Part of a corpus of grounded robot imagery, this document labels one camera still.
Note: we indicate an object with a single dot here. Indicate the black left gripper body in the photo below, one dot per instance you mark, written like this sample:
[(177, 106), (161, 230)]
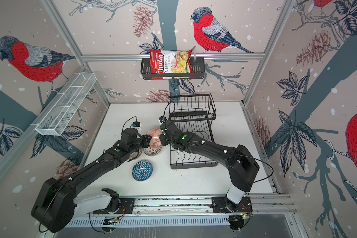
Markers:
[(142, 143)]

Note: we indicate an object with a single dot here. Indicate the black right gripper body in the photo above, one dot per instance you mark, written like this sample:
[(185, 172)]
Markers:
[(171, 142)]

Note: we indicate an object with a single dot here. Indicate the blue geometric patterned bowl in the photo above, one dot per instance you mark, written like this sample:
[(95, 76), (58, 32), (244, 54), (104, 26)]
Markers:
[(142, 170)]

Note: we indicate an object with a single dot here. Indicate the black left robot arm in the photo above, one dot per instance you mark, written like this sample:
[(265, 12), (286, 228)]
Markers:
[(55, 206)]

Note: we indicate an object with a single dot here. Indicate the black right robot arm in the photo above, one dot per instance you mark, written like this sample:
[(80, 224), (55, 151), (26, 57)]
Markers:
[(242, 167)]

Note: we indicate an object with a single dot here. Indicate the black two-tier dish rack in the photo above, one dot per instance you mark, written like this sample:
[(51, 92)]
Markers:
[(193, 113)]

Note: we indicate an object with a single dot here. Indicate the white brown patterned bowl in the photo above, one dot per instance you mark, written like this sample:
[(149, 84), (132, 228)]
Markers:
[(152, 151)]

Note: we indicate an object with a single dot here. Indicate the grey green patterned bowl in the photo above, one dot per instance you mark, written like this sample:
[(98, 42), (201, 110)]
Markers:
[(135, 155)]

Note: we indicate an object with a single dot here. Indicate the red cassava chips bag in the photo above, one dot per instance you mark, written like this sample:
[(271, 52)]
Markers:
[(170, 62)]

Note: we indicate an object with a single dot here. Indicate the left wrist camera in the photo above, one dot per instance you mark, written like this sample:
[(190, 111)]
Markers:
[(137, 126)]

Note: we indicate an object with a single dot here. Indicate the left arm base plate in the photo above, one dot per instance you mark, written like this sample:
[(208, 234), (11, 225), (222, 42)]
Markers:
[(117, 206)]

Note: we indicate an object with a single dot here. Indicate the black wall basket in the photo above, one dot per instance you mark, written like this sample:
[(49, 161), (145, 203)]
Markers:
[(197, 64)]

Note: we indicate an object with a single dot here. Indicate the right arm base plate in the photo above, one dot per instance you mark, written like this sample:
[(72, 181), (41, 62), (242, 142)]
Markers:
[(224, 205)]

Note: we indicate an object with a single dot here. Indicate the white mesh wall shelf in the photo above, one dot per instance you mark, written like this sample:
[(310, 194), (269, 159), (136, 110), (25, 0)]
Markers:
[(68, 102)]

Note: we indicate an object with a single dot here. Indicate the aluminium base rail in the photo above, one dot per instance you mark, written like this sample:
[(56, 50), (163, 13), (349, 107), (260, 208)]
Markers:
[(262, 203)]

